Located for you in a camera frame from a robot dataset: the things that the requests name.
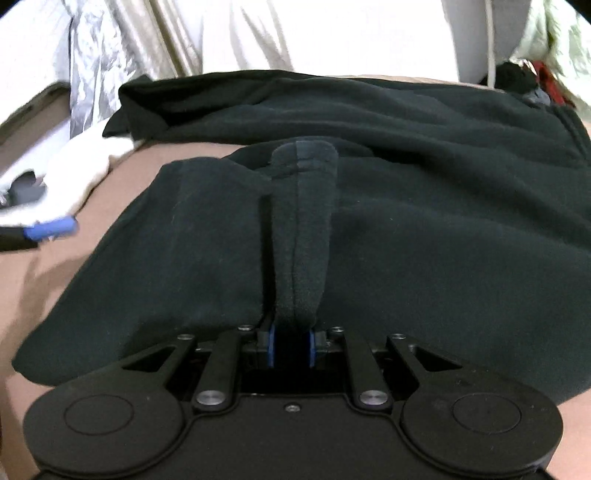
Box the beige curtain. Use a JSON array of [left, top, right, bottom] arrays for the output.
[[139, 0, 241, 79]]

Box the dark clothes pile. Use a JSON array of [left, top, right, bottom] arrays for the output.
[[496, 60, 568, 107]]

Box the light green garment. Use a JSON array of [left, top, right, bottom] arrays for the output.
[[512, 0, 591, 123]]

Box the white cable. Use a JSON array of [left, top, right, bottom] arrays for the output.
[[482, 0, 499, 88]]

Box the grey panel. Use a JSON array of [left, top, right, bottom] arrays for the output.
[[441, 0, 532, 86]]

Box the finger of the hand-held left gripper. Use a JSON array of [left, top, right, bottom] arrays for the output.
[[0, 217, 80, 254]]

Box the cream blanket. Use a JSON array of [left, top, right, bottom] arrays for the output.
[[222, 0, 490, 84]]

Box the silver quilted insulation cover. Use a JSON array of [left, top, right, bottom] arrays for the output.
[[69, 0, 153, 139]]

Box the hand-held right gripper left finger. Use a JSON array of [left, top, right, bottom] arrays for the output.
[[117, 316, 278, 413]]

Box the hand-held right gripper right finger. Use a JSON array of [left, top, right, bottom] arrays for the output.
[[305, 325, 465, 413]]

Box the red garment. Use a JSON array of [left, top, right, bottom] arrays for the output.
[[538, 62, 561, 100]]

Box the wooden window frame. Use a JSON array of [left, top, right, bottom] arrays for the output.
[[0, 80, 72, 153]]

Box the black fleece hoodie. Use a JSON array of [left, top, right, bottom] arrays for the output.
[[11, 69, 591, 407]]

